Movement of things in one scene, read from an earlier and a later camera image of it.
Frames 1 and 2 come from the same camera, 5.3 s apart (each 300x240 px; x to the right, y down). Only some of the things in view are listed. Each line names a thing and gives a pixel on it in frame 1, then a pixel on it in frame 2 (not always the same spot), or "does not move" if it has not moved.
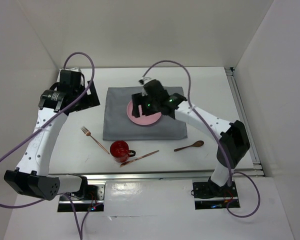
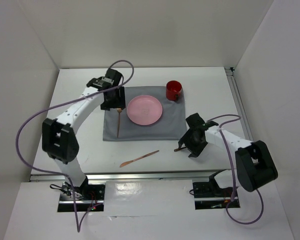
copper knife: (135, 160) does not move
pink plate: (149, 119) does not move
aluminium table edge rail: (176, 176) does not move
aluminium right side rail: (257, 164) does not move
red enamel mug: (120, 151) → (173, 88)
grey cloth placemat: (118, 125) does not move
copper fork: (88, 133) → (119, 110)
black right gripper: (139, 99) → (185, 139)
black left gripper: (90, 100) → (120, 102)
